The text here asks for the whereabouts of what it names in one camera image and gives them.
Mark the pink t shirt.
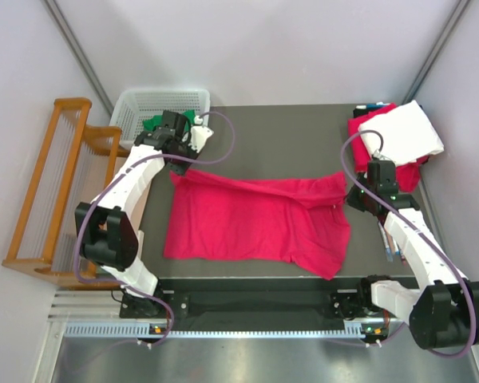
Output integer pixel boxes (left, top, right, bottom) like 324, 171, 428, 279
347, 103, 429, 193
164, 170, 350, 280

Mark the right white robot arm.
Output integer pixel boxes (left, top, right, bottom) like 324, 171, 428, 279
346, 159, 479, 350

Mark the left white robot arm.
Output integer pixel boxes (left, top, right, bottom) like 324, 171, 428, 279
73, 111, 213, 317

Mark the folded pink t shirt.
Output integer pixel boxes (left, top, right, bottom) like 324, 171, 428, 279
347, 103, 429, 193

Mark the green t shirt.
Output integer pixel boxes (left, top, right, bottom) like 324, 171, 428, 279
142, 109, 196, 131

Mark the folded white t shirt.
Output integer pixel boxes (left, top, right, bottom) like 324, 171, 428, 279
358, 100, 445, 166

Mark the brown cardboard sheet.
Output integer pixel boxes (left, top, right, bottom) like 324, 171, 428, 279
130, 188, 149, 231

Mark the white plastic laundry basket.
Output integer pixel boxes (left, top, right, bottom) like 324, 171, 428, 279
109, 88, 211, 149

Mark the bundle of marker pens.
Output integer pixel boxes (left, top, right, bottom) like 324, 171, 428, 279
378, 223, 407, 265

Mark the folded dark t shirt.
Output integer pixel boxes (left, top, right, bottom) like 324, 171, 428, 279
353, 102, 389, 118

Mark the wooden rack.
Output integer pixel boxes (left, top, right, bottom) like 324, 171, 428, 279
2, 97, 128, 290

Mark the grey slotted cable duct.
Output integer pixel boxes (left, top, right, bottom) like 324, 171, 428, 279
64, 322, 386, 339

